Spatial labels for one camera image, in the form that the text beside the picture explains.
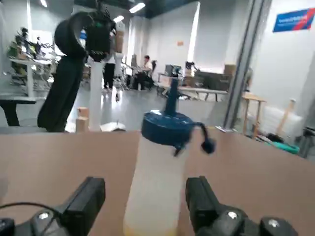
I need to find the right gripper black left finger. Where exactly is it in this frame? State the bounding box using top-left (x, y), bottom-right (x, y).
top-left (0, 176), bottom-right (107, 236)

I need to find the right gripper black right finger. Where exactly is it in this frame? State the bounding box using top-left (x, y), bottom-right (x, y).
top-left (185, 176), bottom-right (300, 236)

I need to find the transparent sauce bottle blue cap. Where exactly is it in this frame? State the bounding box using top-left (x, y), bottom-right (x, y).
top-left (123, 78), bottom-right (218, 236)

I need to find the black bag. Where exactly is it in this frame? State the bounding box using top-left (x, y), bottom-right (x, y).
top-left (267, 132), bottom-right (286, 143)

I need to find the green tray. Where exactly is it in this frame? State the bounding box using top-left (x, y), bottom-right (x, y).
top-left (273, 144), bottom-right (300, 154)

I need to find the white pillar stand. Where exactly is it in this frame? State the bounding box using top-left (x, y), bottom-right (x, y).
top-left (88, 60), bottom-right (126, 132)

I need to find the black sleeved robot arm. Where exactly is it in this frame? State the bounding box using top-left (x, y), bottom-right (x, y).
top-left (36, 12), bottom-right (90, 133)

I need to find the white foam stack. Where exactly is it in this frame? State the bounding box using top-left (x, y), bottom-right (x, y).
top-left (260, 108), bottom-right (304, 146)

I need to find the white long table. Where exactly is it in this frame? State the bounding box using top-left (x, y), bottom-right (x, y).
top-left (157, 86), bottom-right (229, 101)

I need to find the wooden stool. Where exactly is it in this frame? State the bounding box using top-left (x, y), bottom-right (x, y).
top-left (242, 94), bottom-right (268, 138)

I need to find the dark crate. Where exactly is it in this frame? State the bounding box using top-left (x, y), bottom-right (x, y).
top-left (196, 70), bottom-right (233, 90)

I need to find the standing person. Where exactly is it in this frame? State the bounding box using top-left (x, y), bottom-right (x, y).
top-left (101, 62), bottom-right (117, 93)

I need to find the white desk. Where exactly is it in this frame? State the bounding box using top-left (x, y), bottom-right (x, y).
top-left (9, 58), bottom-right (54, 98)

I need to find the cardboard box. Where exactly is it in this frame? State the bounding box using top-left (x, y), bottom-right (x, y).
top-left (223, 63), bottom-right (237, 74)

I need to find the black office chair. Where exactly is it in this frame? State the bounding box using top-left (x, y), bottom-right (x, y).
top-left (150, 59), bottom-right (158, 88)

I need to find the seated person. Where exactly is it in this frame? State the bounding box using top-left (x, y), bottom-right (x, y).
top-left (132, 55), bottom-right (155, 91)

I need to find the black robot head unit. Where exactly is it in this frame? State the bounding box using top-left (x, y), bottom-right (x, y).
top-left (84, 8), bottom-right (114, 62)

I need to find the white brown humanoid robot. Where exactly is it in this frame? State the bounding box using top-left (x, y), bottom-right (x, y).
top-left (114, 21), bottom-right (126, 101)

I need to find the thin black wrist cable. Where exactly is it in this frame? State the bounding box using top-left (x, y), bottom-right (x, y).
top-left (0, 202), bottom-right (62, 214)

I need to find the grey metal frame stand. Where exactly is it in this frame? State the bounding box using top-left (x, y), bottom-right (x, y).
top-left (302, 125), bottom-right (315, 160)

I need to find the aluminium frame post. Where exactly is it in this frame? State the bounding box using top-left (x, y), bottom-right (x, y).
top-left (215, 0), bottom-right (273, 132)

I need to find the blue wall sign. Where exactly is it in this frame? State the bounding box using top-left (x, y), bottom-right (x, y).
top-left (272, 6), bottom-right (313, 33)

